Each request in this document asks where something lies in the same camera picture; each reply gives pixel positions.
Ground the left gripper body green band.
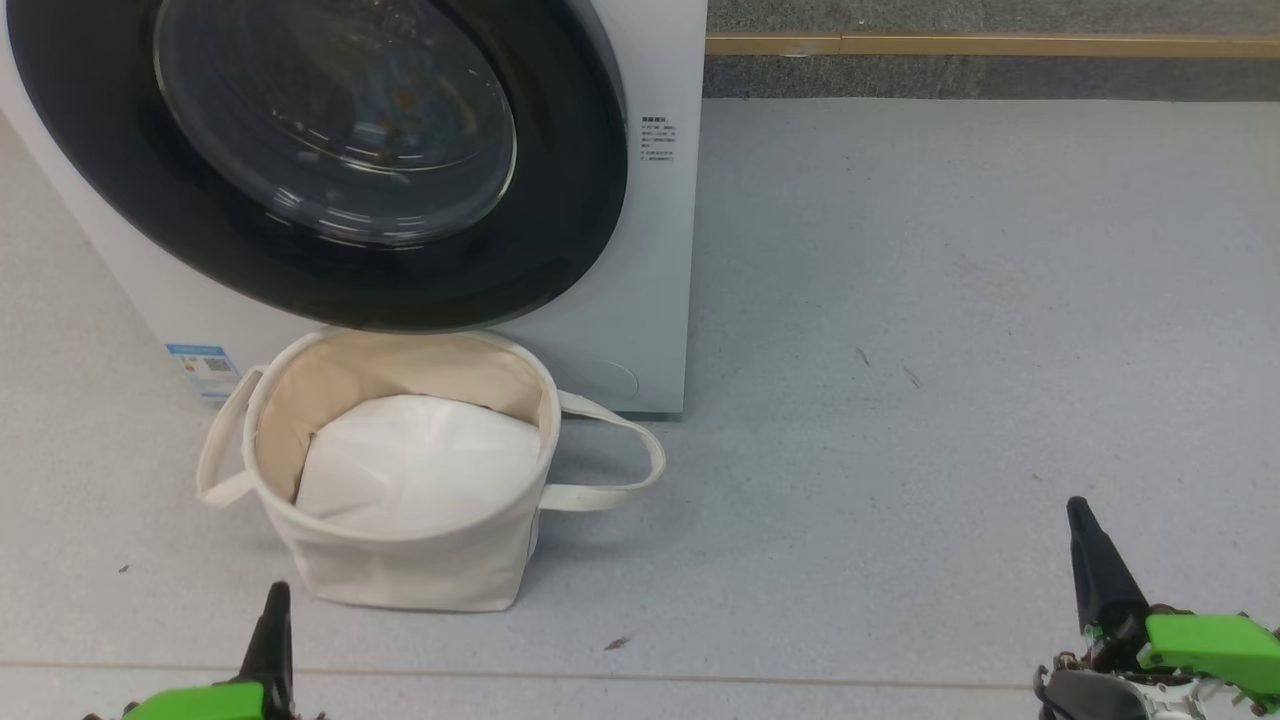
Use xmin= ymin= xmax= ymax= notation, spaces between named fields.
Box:
xmin=120 ymin=682 xmax=271 ymax=720

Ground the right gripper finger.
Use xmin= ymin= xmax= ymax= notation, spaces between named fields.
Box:
xmin=1067 ymin=497 xmax=1151 ymax=641

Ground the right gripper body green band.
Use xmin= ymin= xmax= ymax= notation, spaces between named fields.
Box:
xmin=1140 ymin=612 xmax=1280 ymax=696

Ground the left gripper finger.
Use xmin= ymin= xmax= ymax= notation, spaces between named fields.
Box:
xmin=238 ymin=582 xmax=293 ymax=716

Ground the black round glass washer door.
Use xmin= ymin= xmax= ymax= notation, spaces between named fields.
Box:
xmin=5 ymin=0 xmax=629 ymax=333

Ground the cream canvas laundry basket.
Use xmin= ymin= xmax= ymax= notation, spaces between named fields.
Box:
xmin=195 ymin=328 xmax=668 ymax=613

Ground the white padding in basket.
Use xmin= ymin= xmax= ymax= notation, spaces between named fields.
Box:
xmin=295 ymin=395 xmax=541 ymax=536

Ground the white front-load washing machine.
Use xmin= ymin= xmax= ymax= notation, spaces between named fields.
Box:
xmin=0 ymin=0 xmax=709 ymax=414

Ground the blue energy label sticker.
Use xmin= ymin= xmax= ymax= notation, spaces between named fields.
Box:
xmin=165 ymin=343 xmax=243 ymax=401

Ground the wooden baseboard strip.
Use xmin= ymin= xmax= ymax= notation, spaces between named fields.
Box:
xmin=705 ymin=33 xmax=1280 ymax=58

